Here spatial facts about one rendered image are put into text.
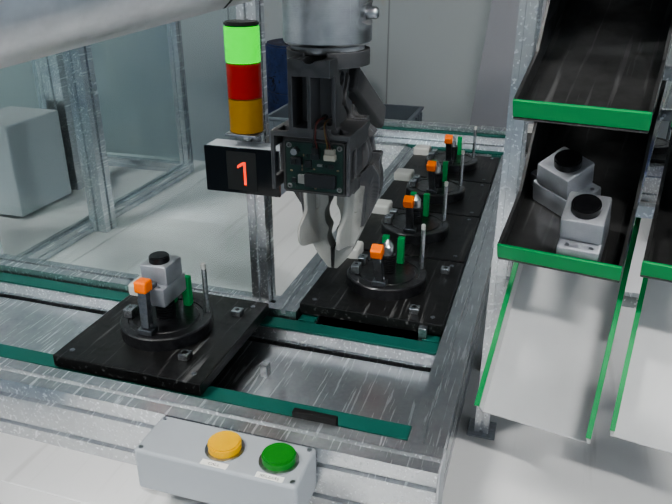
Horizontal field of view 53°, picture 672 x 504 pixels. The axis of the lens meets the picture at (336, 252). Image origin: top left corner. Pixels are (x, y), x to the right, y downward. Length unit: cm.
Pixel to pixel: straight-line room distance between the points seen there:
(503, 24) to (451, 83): 82
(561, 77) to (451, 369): 43
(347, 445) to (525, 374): 23
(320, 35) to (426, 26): 467
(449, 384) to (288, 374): 25
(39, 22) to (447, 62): 488
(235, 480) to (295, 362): 30
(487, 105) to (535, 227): 369
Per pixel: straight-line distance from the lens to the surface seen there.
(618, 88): 77
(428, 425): 89
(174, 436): 88
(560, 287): 90
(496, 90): 448
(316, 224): 65
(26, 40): 33
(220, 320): 109
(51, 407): 103
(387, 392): 101
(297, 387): 101
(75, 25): 34
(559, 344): 88
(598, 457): 105
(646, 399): 88
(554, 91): 77
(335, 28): 56
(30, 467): 105
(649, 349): 90
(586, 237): 75
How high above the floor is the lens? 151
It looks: 24 degrees down
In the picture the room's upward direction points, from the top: straight up
